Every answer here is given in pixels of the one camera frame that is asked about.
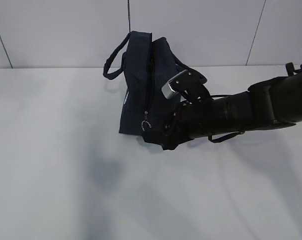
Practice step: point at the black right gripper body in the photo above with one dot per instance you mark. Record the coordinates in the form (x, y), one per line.
(168, 133)

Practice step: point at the dark navy lunch bag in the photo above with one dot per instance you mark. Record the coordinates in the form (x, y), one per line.
(147, 65)

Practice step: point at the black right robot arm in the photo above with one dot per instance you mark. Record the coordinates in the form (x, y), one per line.
(268, 105)

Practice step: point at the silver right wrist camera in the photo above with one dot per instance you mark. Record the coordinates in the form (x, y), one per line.
(189, 84)

